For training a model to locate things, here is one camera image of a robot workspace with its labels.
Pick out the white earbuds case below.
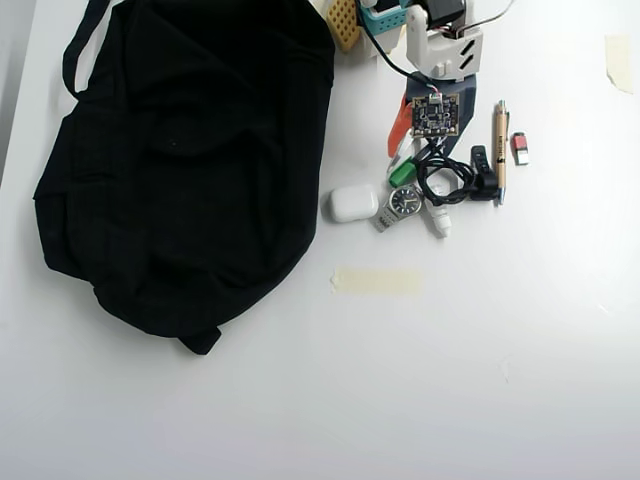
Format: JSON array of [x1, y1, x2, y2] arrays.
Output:
[[327, 183, 380, 224]]

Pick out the black camera cable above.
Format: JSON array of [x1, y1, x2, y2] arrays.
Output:
[[363, 13, 442, 99]]

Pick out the thin motor wire bundle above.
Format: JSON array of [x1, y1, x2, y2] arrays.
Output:
[[439, 0, 516, 41]]

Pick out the small white dropper bottle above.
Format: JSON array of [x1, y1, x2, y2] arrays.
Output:
[[423, 175, 454, 241]]

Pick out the black fabric bag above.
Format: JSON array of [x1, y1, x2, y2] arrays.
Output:
[[32, 0, 337, 357]]

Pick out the short beige masking tape piece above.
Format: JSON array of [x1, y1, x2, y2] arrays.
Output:
[[603, 33, 635, 96]]

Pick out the long beige masking tape strip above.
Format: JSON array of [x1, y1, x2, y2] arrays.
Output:
[[330, 266, 424, 298]]

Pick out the wooden ballpoint pen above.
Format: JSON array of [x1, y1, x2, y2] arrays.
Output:
[[491, 99, 512, 208]]

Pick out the black clip device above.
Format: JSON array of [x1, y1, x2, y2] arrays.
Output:
[[469, 144, 502, 203]]

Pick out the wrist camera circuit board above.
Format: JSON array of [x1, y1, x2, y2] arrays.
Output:
[[409, 92, 461, 139]]

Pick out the black usbc cable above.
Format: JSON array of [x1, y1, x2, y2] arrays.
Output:
[[412, 137, 477, 207]]

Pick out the silver wrist watch dark dial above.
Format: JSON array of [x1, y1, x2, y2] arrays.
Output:
[[372, 182, 426, 234]]

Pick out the black marker with green cap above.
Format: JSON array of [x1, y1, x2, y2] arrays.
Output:
[[388, 149, 426, 188]]

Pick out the red and silver usb stick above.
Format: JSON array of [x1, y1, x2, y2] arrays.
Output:
[[510, 130, 533, 168]]

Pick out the navy gripper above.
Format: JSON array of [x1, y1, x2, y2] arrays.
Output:
[[387, 72, 480, 157]]

